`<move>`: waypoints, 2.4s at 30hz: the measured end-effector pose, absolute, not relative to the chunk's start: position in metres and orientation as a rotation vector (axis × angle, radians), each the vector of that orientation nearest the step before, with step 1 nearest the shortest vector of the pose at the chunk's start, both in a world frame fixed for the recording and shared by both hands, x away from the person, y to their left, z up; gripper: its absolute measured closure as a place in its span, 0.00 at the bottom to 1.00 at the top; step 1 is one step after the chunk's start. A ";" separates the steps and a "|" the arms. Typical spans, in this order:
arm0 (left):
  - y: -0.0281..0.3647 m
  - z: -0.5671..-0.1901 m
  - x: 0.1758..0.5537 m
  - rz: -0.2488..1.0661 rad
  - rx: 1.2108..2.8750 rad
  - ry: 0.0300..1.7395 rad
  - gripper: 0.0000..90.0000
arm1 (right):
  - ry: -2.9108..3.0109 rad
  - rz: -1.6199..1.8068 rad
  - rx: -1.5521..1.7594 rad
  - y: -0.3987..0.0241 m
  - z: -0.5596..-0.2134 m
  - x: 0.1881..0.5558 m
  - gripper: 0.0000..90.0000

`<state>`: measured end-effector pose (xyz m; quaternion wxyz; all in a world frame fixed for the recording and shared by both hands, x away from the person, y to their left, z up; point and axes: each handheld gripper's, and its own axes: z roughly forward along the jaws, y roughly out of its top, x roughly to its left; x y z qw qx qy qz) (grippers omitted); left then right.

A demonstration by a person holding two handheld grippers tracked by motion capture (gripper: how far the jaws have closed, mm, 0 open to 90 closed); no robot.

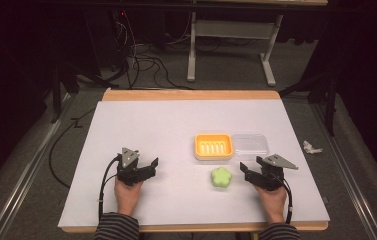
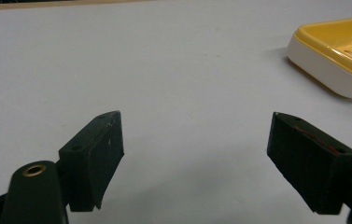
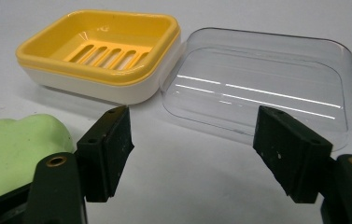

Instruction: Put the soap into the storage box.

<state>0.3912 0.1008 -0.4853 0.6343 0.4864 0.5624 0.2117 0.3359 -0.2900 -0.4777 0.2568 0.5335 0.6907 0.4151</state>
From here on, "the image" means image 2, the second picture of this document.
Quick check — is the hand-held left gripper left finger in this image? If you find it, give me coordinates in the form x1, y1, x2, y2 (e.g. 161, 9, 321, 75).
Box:
58, 110, 125, 213

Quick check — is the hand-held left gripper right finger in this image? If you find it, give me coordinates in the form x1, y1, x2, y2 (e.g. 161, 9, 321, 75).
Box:
266, 111, 352, 216

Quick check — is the yellow and white soap dish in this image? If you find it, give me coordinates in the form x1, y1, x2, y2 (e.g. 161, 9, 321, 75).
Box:
287, 17, 352, 101

